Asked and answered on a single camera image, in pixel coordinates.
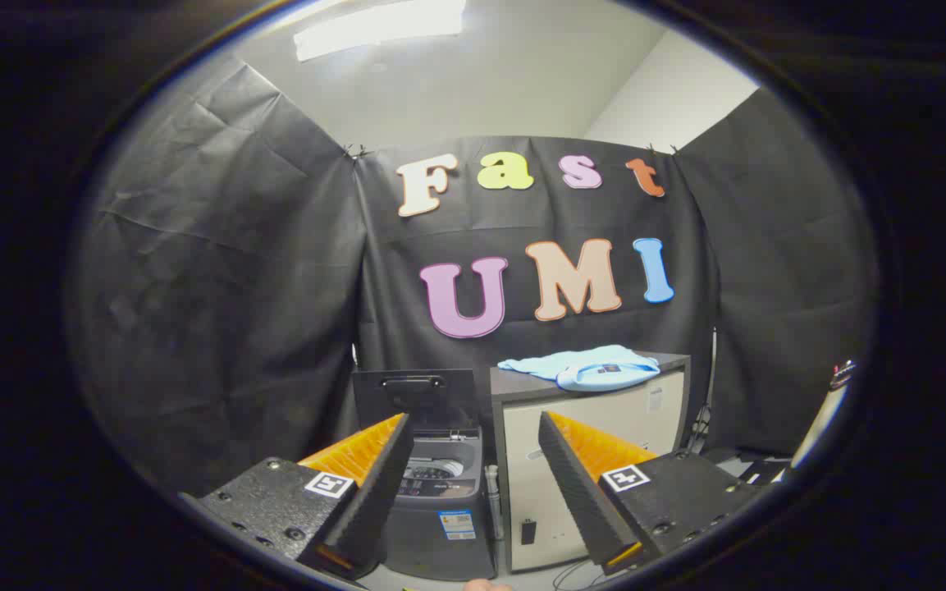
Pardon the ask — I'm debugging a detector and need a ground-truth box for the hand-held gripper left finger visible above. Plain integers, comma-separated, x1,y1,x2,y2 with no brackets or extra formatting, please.
180,413,414,580

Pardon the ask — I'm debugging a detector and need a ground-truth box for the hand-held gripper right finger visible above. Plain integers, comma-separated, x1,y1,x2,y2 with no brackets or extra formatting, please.
538,410,761,575

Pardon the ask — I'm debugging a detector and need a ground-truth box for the grey washing machine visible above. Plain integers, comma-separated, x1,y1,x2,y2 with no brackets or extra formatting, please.
381,427,500,582

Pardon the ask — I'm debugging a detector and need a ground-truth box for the light blue shirt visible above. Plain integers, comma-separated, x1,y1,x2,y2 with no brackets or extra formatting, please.
497,345,660,392

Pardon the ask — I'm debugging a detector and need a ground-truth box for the white cabinet with dark top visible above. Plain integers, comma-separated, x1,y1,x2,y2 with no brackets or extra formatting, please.
489,353,692,574

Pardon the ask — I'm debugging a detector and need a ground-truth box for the black backdrop cloth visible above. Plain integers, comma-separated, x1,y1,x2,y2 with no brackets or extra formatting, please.
66,56,880,497

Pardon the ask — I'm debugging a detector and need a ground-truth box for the ceiling light panel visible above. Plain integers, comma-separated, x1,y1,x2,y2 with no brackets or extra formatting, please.
292,0,467,62

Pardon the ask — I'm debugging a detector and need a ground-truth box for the thin floor cable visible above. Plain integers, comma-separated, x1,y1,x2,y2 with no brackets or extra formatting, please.
553,558,606,591

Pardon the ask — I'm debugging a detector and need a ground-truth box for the white drain hose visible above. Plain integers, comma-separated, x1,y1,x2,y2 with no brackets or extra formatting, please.
485,464,506,543

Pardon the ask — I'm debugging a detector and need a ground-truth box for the thin hanging cable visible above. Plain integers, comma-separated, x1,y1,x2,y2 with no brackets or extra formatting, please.
686,328,720,456

